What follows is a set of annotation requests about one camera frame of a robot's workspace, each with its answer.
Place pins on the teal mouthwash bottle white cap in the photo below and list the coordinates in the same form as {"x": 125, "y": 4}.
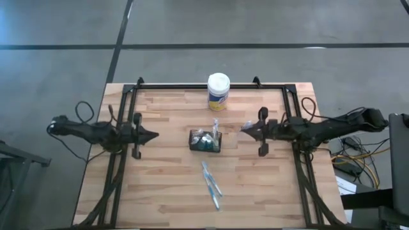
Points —
{"x": 209, "y": 139}
{"x": 202, "y": 140}

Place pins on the blue toothbrush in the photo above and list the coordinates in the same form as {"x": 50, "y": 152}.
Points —
{"x": 211, "y": 176}
{"x": 214, "y": 198}

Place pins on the black equipment case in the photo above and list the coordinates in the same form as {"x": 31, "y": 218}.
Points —
{"x": 399, "y": 159}

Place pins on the purple toothbrush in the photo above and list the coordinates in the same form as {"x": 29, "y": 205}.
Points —
{"x": 247, "y": 125}

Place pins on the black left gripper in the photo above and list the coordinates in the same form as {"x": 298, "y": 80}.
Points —
{"x": 137, "y": 151}

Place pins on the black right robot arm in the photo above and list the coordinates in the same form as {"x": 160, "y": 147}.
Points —
{"x": 335, "y": 127}

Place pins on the black metal stand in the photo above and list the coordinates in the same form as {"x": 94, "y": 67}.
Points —
{"x": 28, "y": 158}

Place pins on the black aluminium table frame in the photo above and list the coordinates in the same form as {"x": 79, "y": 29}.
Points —
{"x": 175, "y": 86}

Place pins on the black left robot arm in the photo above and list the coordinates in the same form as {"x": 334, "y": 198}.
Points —
{"x": 89, "y": 132}

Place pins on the white paper sheet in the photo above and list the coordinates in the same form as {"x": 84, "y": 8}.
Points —
{"x": 345, "y": 187}

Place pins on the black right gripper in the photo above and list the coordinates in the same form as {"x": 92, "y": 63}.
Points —
{"x": 263, "y": 148}

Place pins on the white-lidded wipes canister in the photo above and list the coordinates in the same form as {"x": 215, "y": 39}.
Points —
{"x": 219, "y": 84}

